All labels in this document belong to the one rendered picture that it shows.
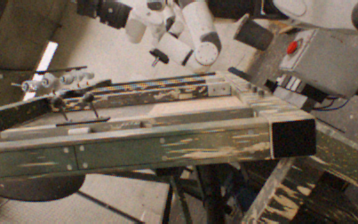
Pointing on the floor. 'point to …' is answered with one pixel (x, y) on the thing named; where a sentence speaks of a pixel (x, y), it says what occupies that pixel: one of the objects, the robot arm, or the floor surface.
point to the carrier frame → (291, 186)
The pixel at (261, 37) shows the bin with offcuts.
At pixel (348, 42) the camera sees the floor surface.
